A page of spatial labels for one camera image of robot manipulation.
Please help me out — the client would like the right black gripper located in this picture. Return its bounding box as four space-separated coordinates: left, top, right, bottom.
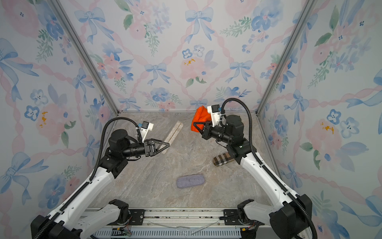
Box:
195 120 234 146

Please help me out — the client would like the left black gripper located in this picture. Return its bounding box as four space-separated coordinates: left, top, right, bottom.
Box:
124 139 170 159

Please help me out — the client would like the plaid eyeglass case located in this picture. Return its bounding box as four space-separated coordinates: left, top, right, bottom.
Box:
212 152 235 166

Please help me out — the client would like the orange microfiber cloth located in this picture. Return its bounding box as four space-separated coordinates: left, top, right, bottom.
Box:
191 106 211 132

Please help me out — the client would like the grey eyeglass case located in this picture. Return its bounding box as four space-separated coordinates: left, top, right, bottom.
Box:
165 121 184 145

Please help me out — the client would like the purple eyeglass case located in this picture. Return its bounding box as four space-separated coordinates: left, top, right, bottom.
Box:
176 174 205 189

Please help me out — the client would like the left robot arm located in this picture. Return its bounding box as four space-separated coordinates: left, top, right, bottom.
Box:
31 129 170 239

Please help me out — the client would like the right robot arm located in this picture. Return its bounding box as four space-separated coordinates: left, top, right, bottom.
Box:
193 115 312 239

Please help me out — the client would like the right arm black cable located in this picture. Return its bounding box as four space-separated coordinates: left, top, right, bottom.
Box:
220 98 318 239

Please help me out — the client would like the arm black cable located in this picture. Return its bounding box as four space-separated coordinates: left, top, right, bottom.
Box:
33 117 143 239
220 98 318 239

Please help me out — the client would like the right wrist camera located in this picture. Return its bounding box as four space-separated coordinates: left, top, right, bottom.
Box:
207 105 224 127

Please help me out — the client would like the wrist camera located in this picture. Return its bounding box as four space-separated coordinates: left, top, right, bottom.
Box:
138 121 154 142
207 105 224 127

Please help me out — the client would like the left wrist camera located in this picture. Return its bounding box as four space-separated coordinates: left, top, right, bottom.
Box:
138 121 154 142

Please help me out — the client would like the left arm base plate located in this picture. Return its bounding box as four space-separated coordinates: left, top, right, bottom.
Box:
113 209 145 226

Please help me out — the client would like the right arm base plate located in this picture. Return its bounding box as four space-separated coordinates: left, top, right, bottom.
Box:
219 209 249 226

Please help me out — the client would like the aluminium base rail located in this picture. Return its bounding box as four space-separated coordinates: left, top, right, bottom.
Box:
81 208 279 239

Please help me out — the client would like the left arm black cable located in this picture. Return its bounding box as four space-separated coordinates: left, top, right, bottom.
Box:
33 117 143 239

